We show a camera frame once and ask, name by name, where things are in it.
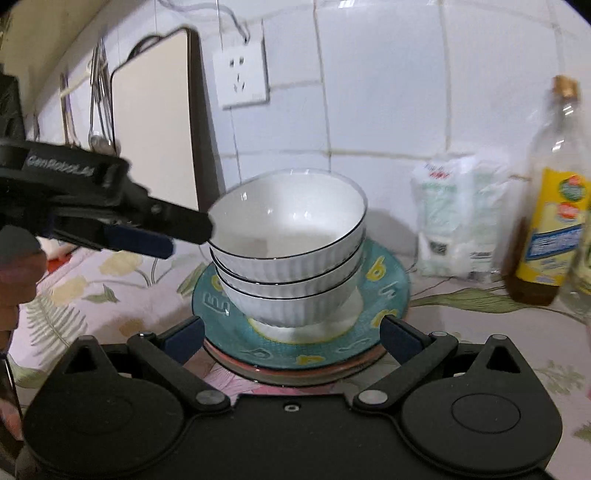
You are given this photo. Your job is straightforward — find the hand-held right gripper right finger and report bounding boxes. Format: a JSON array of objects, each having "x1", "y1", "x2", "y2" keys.
[{"x1": 353, "y1": 314, "x2": 525, "y2": 414}]

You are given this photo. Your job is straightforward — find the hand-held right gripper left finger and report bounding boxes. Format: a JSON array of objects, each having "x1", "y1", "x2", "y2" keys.
[{"x1": 62, "y1": 316, "x2": 232, "y2": 414}]

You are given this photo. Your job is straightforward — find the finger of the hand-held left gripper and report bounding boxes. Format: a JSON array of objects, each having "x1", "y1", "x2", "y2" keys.
[
  {"x1": 134, "y1": 194, "x2": 216, "y2": 246},
  {"x1": 55, "y1": 222, "x2": 175, "y2": 259}
]

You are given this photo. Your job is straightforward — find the white carrot print plate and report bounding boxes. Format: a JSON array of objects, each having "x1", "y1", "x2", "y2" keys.
[{"x1": 202, "y1": 339, "x2": 387, "y2": 376}]

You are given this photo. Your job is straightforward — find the blue fried egg plate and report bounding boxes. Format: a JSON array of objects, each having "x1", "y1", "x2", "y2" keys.
[{"x1": 191, "y1": 237, "x2": 411, "y2": 370}]

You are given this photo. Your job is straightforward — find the white ribbed bowl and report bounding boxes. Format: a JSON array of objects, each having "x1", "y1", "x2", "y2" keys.
[
  {"x1": 216, "y1": 251, "x2": 365, "y2": 344},
  {"x1": 210, "y1": 231, "x2": 368, "y2": 286},
  {"x1": 205, "y1": 168, "x2": 369, "y2": 274}
]

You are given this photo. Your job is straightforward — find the pink plate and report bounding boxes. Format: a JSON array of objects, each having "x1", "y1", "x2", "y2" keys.
[{"x1": 228, "y1": 364, "x2": 358, "y2": 387}]

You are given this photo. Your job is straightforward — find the person's left hand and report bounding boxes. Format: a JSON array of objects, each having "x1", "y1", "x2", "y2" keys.
[{"x1": 0, "y1": 226, "x2": 44, "y2": 352}]

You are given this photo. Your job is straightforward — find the hanging metal ladle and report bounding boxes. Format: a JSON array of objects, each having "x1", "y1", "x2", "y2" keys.
[{"x1": 87, "y1": 39, "x2": 117, "y2": 154}]

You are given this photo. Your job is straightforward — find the floral tablecloth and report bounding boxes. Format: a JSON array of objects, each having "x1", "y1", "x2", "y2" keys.
[{"x1": 0, "y1": 231, "x2": 591, "y2": 444}]

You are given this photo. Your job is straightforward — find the hanging metal utensil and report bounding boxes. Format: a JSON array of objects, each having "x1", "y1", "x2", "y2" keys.
[{"x1": 59, "y1": 74, "x2": 82, "y2": 148}]

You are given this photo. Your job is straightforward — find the cream cutting board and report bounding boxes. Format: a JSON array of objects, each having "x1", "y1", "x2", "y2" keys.
[{"x1": 110, "y1": 27, "x2": 228, "y2": 223}]

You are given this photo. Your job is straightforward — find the white salt bag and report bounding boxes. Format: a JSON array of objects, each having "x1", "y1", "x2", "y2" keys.
[{"x1": 411, "y1": 154, "x2": 514, "y2": 282}]

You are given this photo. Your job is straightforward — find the yellow label oil bottle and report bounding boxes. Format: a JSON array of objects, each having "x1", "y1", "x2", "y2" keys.
[{"x1": 505, "y1": 76, "x2": 591, "y2": 308}]

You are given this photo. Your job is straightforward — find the clear vinegar bottle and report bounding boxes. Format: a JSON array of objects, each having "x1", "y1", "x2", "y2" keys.
[{"x1": 558, "y1": 222, "x2": 591, "y2": 320}]

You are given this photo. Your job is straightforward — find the white wall socket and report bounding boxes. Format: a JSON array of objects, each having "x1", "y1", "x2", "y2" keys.
[{"x1": 212, "y1": 39, "x2": 271, "y2": 110}]

